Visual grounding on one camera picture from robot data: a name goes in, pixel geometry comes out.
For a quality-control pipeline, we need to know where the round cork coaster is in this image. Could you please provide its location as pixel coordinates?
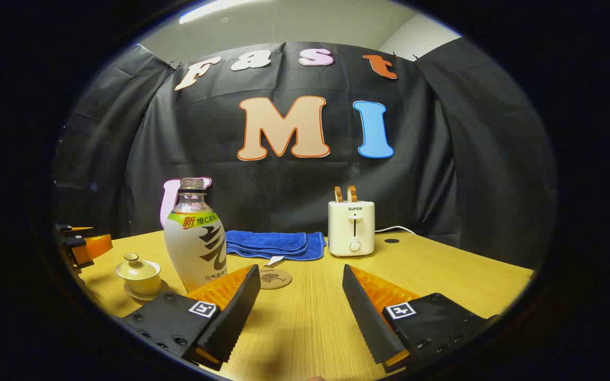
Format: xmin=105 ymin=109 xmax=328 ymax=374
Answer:
xmin=258 ymin=268 xmax=293 ymax=290

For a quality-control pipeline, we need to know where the cream teacup lid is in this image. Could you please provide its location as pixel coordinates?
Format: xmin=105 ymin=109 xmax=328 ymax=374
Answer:
xmin=115 ymin=253 xmax=161 ymax=280

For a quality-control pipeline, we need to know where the cream teacup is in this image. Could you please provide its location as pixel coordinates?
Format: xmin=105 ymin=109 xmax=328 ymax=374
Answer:
xmin=120 ymin=274 xmax=162 ymax=297

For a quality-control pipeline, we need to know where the white plastic water bottle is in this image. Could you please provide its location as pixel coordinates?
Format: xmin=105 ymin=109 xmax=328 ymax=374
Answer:
xmin=164 ymin=177 xmax=228 ymax=293

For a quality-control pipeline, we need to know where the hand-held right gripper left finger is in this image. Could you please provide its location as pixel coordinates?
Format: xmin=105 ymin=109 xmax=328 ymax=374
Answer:
xmin=121 ymin=264 xmax=262 ymax=371

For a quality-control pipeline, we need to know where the white toaster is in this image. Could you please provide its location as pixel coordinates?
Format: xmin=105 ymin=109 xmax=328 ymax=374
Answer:
xmin=328 ymin=201 xmax=375 ymax=258

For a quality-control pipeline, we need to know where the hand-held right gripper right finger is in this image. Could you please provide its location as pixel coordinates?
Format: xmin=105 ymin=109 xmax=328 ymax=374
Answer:
xmin=342 ymin=264 xmax=501 ymax=374

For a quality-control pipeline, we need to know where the black backdrop cloth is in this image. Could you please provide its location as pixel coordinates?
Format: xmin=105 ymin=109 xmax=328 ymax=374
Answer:
xmin=53 ymin=38 xmax=557 ymax=270

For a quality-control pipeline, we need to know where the folded blue towel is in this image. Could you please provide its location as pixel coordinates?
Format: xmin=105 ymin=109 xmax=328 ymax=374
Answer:
xmin=225 ymin=230 xmax=327 ymax=266

